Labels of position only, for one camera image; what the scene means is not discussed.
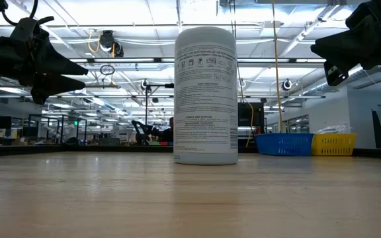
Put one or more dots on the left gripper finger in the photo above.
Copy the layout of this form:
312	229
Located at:
51	87
56	64

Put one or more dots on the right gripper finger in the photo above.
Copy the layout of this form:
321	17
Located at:
349	49
336	75

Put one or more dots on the black background robot arm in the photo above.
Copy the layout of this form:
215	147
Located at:
144	130

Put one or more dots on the yellow plastic basket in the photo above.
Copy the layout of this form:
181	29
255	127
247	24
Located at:
334	143

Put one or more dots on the black upright panel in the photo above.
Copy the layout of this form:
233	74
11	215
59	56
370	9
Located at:
377	132

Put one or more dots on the long ceiling light bar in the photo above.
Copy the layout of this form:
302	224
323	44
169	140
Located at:
127	96
127	60

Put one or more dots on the blue plastic basket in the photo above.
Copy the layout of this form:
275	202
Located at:
283	143

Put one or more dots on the black pole stand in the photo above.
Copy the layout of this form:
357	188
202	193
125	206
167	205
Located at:
146	105

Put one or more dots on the person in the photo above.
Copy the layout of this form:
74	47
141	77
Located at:
169	134

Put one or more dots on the white plastic cup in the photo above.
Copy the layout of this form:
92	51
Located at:
205	99

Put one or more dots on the silver ventilation duct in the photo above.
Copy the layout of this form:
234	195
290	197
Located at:
339	81

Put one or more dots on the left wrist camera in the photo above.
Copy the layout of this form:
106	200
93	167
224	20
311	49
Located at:
28	29

